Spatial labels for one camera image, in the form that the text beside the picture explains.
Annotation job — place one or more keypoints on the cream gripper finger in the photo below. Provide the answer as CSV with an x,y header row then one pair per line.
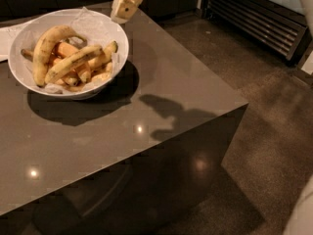
x,y
124,10

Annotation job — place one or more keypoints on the long yellow banana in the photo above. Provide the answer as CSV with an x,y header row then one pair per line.
x,y
76,60

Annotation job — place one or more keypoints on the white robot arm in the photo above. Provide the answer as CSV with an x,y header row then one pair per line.
x,y
260,183

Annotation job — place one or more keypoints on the white bowl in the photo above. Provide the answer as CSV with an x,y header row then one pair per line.
x,y
96,27

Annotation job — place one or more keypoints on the yellow banana right side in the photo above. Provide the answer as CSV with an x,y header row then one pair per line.
x,y
104,58

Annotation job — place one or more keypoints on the small banana pieces in bowl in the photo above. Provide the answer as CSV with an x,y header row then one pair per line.
x,y
77,79

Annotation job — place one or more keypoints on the orange banana under pile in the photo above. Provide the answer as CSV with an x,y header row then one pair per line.
x,y
64,49

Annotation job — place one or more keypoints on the large curved yellow banana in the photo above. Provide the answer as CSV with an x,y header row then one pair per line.
x,y
43,49

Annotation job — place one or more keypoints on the white paper napkin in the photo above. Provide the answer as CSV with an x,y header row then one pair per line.
x,y
8,32

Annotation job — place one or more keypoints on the black appliance with vent grille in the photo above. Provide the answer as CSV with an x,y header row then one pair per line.
x,y
282,29

